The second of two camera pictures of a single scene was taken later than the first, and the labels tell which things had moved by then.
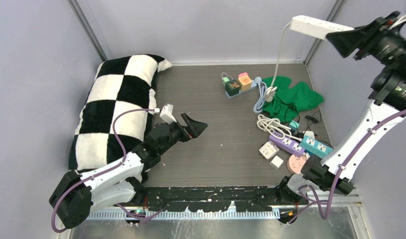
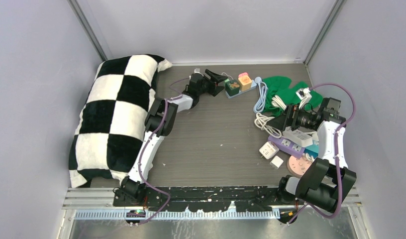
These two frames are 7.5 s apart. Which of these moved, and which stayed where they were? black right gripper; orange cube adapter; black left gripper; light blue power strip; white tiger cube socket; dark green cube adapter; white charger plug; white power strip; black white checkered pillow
Moved: black left gripper; white power strip; black right gripper
Stayed: dark green cube adapter; white charger plug; white tiger cube socket; orange cube adapter; black white checkered pillow; light blue power strip
